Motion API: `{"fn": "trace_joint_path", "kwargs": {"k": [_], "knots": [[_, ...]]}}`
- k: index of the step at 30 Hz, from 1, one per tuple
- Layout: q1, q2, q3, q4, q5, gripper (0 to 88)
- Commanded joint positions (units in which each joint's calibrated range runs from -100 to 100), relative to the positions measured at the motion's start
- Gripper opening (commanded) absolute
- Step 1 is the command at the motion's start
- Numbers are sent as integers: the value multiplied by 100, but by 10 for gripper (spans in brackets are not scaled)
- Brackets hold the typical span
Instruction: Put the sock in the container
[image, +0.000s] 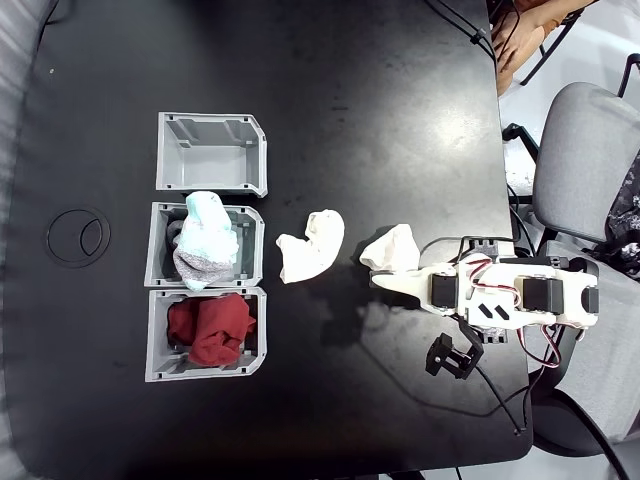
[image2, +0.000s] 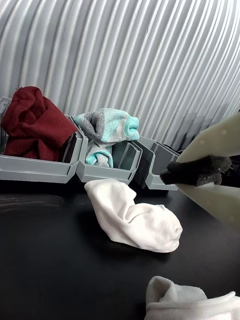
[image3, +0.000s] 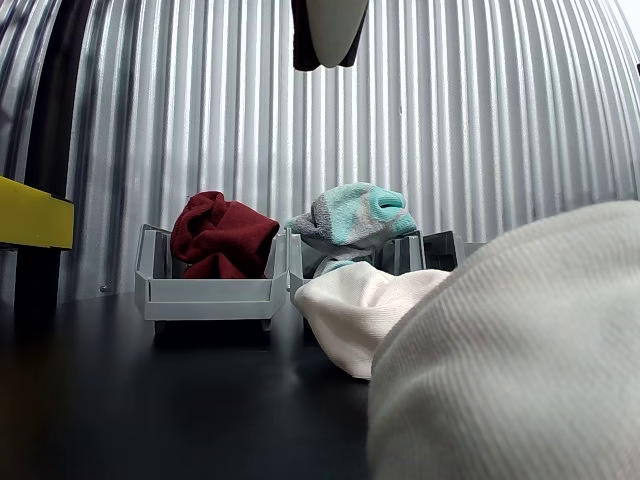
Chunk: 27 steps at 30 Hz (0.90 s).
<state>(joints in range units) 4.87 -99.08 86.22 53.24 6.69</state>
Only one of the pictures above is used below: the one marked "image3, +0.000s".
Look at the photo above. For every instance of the white smooth sock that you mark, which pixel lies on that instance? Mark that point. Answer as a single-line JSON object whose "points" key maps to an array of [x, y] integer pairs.
{"points": [[350, 310]]}

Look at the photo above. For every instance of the teal and grey sock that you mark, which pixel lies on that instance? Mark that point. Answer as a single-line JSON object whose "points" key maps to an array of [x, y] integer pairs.
{"points": [[350, 215]]}

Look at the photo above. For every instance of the dark red sock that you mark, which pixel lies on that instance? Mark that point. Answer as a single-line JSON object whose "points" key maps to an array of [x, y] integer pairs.
{"points": [[220, 240]]}

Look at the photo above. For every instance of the white ribbed sock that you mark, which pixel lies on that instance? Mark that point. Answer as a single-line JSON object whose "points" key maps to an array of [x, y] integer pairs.
{"points": [[500, 350]]}

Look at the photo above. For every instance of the grey plastic bin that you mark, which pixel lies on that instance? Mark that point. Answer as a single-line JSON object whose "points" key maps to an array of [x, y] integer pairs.
{"points": [[440, 252], [295, 265], [210, 300]]}

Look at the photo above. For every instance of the yellow box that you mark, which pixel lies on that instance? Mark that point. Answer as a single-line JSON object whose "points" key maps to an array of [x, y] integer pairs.
{"points": [[30, 215]]}

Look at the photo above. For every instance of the black vertical post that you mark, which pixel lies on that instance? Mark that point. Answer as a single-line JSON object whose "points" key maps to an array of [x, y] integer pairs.
{"points": [[40, 280]]}

